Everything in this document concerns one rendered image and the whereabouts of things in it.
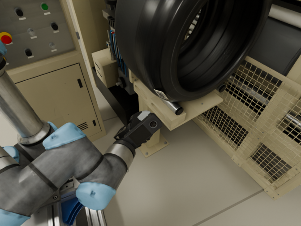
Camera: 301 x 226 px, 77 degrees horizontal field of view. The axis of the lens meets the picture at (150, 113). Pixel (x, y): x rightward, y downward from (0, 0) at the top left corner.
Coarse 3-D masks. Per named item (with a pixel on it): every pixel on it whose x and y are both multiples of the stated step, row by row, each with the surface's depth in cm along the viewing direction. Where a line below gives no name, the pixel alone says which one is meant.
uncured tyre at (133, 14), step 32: (128, 0) 58; (160, 0) 50; (192, 0) 49; (224, 0) 89; (256, 0) 77; (128, 32) 61; (160, 32) 53; (192, 32) 101; (224, 32) 95; (256, 32) 76; (128, 64) 74; (160, 64) 59; (192, 64) 104; (224, 64) 95; (192, 96) 81
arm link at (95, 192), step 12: (108, 156) 45; (96, 168) 40; (108, 168) 42; (120, 168) 45; (84, 180) 39; (96, 180) 40; (108, 180) 41; (120, 180) 44; (84, 192) 38; (96, 192) 38; (108, 192) 40; (84, 204) 41; (96, 204) 39
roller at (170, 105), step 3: (162, 99) 90; (165, 102) 89; (168, 102) 87; (171, 102) 86; (174, 102) 86; (168, 105) 87; (171, 105) 86; (174, 105) 85; (177, 105) 85; (180, 105) 85; (171, 108) 86; (174, 108) 85; (177, 108) 84; (180, 108) 84; (174, 111) 85; (177, 111) 84; (180, 111) 85; (177, 114) 85
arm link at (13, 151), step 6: (18, 144) 70; (6, 150) 67; (12, 150) 66; (18, 150) 68; (24, 150) 68; (12, 156) 65; (18, 156) 66; (24, 156) 68; (30, 156) 69; (18, 162) 66; (24, 162) 68; (30, 162) 69
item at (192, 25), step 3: (198, 15) 112; (195, 18) 114; (195, 21) 116; (192, 24) 123; (195, 24) 117; (189, 27) 121; (192, 27) 119; (189, 30) 124; (192, 30) 123; (186, 33) 125; (189, 33) 124; (186, 36) 127
